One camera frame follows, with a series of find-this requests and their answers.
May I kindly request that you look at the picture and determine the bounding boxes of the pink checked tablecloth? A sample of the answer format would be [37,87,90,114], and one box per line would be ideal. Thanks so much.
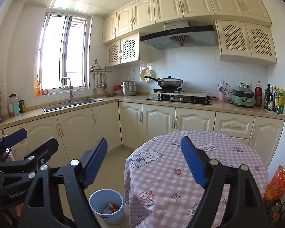
[123,130,269,228]

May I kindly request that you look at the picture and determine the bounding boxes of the blue trash bucket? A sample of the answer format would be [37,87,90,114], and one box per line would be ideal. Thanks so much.
[88,189,126,225]

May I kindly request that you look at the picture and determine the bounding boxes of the green yellow bottle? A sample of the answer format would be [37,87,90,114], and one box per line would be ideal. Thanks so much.
[276,89,284,114]

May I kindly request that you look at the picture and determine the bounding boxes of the black wok with lid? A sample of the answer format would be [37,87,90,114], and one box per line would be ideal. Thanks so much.
[144,76,183,89]

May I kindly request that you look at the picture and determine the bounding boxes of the red bowl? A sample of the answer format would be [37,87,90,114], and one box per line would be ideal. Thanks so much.
[113,85,121,91]

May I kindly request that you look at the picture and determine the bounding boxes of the pink utensil cup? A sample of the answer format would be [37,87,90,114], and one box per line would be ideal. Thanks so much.
[218,82,230,102]

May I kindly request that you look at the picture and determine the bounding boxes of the cream cabinets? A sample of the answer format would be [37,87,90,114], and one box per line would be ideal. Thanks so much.
[0,102,285,166]
[102,0,277,66]

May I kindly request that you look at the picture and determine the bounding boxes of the green electric cooker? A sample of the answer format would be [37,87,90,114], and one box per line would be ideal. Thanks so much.
[232,85,255,108]

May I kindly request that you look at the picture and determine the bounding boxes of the chrome sink faucet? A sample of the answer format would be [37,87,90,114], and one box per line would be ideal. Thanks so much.
[61,77,75,105]

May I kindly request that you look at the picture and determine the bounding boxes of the orange snack bag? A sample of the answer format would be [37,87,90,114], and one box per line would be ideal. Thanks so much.
[263,165,285,227]

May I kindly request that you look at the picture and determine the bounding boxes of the steel sink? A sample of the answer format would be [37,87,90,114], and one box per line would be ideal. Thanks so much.
[42,98,104,112]

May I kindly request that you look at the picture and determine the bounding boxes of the steel steamer pot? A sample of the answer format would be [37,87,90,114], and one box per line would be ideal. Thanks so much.
[121,77,138,96]

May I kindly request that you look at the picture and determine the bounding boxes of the cream lower cabinets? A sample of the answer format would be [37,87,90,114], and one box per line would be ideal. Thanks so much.
[0,102,285,166]

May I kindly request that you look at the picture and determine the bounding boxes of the dark glass bottle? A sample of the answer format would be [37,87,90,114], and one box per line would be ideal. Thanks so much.
[263,83,270,110]

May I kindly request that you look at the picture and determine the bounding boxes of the cream upper cabinets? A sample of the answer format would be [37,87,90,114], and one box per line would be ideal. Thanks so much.
[102,0,277,66]

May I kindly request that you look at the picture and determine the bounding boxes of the dark snack wrapper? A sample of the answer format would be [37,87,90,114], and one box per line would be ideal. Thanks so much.
[103,202,120,214]

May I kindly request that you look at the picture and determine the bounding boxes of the clear plastic jar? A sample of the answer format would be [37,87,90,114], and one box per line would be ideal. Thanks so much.
[9,94,20,116]

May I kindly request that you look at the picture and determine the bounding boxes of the kitchen window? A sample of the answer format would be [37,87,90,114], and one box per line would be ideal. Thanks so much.
[34,12,90,96]

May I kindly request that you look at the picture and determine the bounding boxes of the wall utensil rack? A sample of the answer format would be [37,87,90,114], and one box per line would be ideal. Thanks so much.
[89,59,113,94]

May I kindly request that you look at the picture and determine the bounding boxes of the teal box on counter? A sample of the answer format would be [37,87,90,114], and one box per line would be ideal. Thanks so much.
[12,102,21,116]

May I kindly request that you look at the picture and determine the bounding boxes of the cream perforated colander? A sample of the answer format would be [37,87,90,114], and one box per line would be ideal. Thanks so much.
[140,68,152,82]

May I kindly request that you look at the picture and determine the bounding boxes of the black gas stove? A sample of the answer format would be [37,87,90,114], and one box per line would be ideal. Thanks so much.
[147,88,212,105]

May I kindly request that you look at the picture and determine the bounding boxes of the person's left hand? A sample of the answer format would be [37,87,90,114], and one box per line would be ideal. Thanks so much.
[1,204,24,227]

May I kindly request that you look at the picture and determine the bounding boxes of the grey range hood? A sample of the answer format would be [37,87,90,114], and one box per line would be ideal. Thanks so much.
[140,21,217,50]

